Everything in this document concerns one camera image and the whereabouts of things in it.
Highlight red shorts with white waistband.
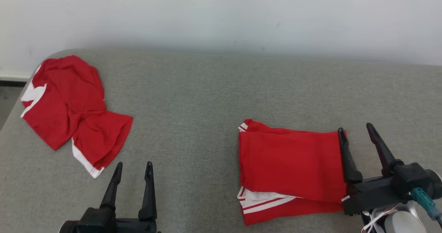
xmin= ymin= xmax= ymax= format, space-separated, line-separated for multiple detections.
xmin=20 ymin=55 xmax=134 ymax=179

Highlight red jersey with white stripes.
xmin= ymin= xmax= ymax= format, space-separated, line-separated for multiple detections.
xmin=237 ymin=119 xmax=349 ymax=226

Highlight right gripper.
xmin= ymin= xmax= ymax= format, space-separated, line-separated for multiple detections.
xmin=338 ymin=123 xmax=415 ymax=215

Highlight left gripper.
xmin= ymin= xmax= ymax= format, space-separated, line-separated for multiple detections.
xmin=59 ymin=161 xmax=161 ymax=233

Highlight white skirting board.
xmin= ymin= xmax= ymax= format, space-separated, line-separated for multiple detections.
xmin=0 ymin=69 xmax=33 ymax=82

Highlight teal right camera cable plug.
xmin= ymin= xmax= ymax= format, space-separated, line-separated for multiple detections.
xmin=410 ymin=187 xmax=442 ymax=223

